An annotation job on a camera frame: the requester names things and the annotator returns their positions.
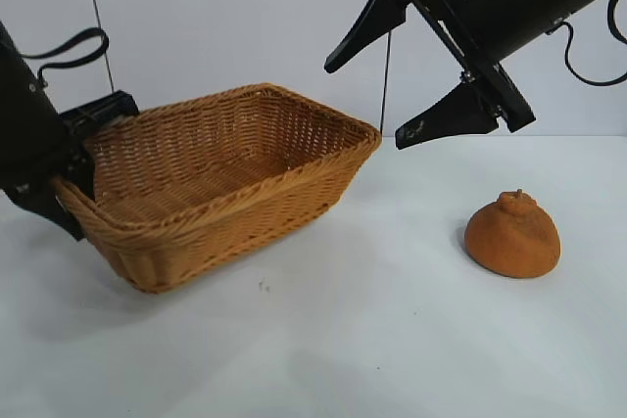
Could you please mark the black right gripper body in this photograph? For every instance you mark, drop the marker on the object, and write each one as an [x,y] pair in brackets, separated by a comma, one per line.
[499,2]

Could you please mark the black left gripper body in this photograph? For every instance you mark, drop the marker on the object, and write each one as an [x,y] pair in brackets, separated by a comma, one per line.
[34,153]

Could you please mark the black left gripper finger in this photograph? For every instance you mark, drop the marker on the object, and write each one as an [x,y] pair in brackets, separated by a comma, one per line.
[84,173]
[71,222]

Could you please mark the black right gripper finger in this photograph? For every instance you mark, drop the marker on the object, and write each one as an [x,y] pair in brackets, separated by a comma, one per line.
[372,26]
[450,117]

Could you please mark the orange fruit with knob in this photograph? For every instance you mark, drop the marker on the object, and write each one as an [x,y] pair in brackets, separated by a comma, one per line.
[512,242]

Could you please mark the woven wicker basket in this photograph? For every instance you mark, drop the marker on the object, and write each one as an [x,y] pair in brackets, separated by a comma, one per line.
[225,193]

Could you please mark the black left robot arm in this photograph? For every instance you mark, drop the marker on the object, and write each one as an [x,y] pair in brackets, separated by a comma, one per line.
[17,65]

